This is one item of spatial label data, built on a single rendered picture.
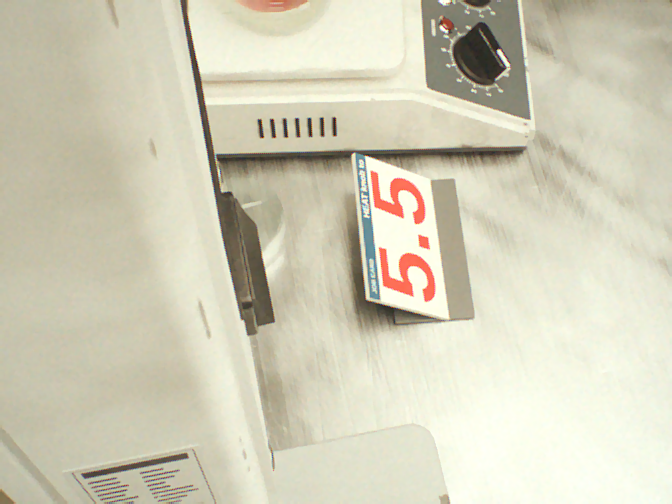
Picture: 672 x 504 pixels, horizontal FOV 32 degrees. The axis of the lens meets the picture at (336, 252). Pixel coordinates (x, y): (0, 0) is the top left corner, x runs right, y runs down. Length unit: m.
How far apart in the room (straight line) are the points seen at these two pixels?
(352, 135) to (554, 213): 0.13
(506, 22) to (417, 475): 0.28
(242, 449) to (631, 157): 0.58
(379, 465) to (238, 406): 0.47
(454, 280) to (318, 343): 0.09
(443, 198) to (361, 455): 0.16
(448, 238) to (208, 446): 0.53
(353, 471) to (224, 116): 0.21
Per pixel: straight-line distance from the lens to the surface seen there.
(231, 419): 0.15
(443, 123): 0.68
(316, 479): 0.62
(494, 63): 0.68
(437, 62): 0.67
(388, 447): 0.62
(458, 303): 0.66
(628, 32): 0.78
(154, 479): 0.17
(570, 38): 0.77
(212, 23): 0.66
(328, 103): 0.65
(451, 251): 0.68
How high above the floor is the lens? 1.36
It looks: 63 degrees down
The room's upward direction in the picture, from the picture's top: 2 degrees counter-clockwise
